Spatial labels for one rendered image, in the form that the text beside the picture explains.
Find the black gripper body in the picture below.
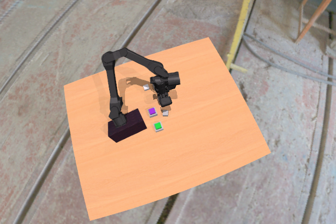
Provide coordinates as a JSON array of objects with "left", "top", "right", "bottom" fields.
[{"left": 155, "top": 85, "right": 172, "bottom": 107}]

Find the purple button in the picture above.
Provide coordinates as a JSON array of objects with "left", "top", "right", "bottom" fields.
[{"left": 148, "top": 107, "right": 157, "bottom": 118}]

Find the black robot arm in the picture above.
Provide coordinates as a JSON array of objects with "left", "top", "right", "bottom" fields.
[{"left": 101, "top": 48, "right": 181, "bottom": 128}]

